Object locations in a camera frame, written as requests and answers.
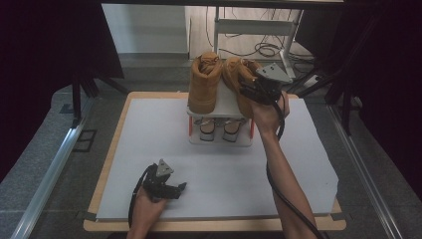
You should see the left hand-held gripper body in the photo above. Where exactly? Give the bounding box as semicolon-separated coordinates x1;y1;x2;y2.
142;158;177;201

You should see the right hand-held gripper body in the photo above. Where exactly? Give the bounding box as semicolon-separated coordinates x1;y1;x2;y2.
248;62;294;107

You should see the tan suede boot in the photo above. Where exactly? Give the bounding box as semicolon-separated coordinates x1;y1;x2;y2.
221;55;264;120
187;50;224;116

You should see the white two-tier shoe rack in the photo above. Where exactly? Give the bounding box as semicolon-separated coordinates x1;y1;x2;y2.
186;76;259;147

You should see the black rhinestone strap sandal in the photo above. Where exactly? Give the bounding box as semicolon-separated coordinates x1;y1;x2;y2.
221;117;243;143
198;117;217;142

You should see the person's right hand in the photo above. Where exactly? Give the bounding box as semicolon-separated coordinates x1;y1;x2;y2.
250;90;291;136

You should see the white table mat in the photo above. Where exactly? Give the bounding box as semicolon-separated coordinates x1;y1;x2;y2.
95;98;340;223

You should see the white power strip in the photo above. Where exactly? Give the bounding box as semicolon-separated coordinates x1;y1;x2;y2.
303;74;322;89

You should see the wooden table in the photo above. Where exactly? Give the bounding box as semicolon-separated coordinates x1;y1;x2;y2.
83;91;347;233

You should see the black metal stand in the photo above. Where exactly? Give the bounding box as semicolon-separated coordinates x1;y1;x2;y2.
285;9;382;137
71;68;128;128

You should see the black curtain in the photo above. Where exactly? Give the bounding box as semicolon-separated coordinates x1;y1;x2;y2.
0;0;125;183
295;0;422;200

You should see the black floor cable tangle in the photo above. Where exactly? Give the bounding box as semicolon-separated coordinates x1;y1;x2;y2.
204;6;317;68

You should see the white metal desk frame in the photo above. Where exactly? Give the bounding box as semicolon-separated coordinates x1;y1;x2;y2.
211;6;305;80

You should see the black floor tape frame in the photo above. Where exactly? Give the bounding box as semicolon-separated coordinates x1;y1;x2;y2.
73;128;98;153

